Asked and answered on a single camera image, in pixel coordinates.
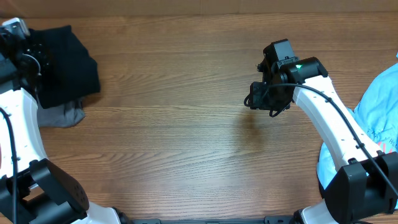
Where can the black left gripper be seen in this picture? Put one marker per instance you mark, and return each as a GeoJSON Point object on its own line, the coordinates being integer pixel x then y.
{"type": "Point", "coordinates": [40, 50]}

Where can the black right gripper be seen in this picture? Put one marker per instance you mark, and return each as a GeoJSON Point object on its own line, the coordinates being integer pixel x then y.
{"type": "Point", "coordinates": [257, 102]}

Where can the black polo shirt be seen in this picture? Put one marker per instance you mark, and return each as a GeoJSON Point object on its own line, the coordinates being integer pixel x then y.
{"type": "Point", "coordinates": [68, 71]}

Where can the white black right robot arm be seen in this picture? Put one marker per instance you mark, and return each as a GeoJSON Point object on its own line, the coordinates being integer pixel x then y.
{"type": "Point", "coordinates": [365, 183]}

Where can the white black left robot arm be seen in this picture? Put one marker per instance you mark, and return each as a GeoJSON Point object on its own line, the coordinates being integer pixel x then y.
{"type": "Point", "coordinates": [34, 189]}

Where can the grey folded trousers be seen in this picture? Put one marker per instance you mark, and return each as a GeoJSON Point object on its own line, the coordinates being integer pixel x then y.
{"type": "Point", "coordinates": [62, 116]}

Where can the light blue printed t-shirt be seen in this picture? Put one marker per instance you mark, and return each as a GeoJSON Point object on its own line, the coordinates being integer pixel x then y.
{"type": "Point", "coordinates": [376, 113]}

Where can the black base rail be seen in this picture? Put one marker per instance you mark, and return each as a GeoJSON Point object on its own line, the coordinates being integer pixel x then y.
{"type": "Point", "coordinates": [283, 219]}

